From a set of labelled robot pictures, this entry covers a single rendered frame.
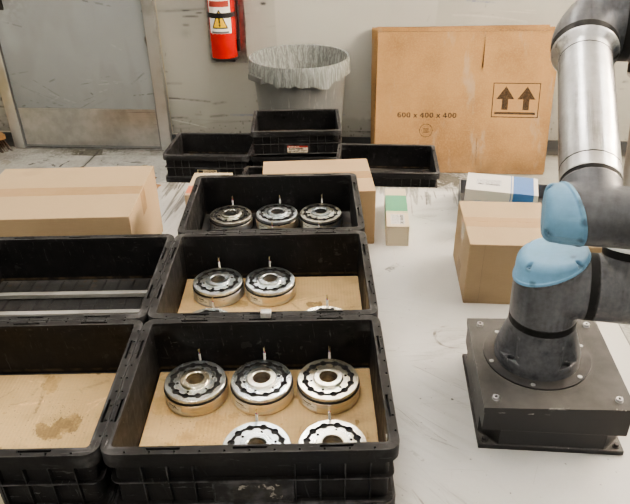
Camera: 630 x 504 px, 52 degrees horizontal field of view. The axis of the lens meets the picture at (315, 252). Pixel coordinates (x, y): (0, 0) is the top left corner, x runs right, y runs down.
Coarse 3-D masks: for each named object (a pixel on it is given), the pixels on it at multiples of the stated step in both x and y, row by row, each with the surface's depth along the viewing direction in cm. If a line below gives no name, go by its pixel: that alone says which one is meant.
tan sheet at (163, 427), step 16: (368, 368) 114; (160, 384) 111; (368, 384) 110; (160, 400) 108; (368, 400) 107; (160, 416) 104; (176, 416) 104; (208, 416) 104; (224, 416) 104; (240, 416) 104; (272, 416) 104; (288, 416) 104; (304, 416) 104; (320, 416) 104; (336, 416) 104; (352, 416) 104; (368, 416) 104; (144, 432) 102; (160, 432) 101; (176, 432) 101; (192, 432) 101; (208, 432) 101; (224, 432) 101; (288, 432) 101; (368, 432) 101
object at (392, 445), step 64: (192, 320) 110; (256, 320) 110; (320, 320) 109; (128, 384) 96; (384, 384) 96; (128, 448) 86; (192, 448) 86; (256, 448) 85; (320, 448) 85; (384, 448) 85
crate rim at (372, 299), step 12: (180, 240) 134; (360, 240) 133; (168, 264) 126; (168, 276) 122; (372, 276) 121; (156, 288) 119; (372, 288) 117; (156, 300) 115; (372, 300) 114; (156, 312) 112; (216, 312) 112; (228, 312) 112; (240, 312) 112; (252, 312) 112; (276, 312) 112; (288, 312) 111; (300, 312) 111; (312, 312) 111; (324, 312) 112; (336, 312) 111; (348, 312) 111; (360, 312) 111; (372, 312) 111
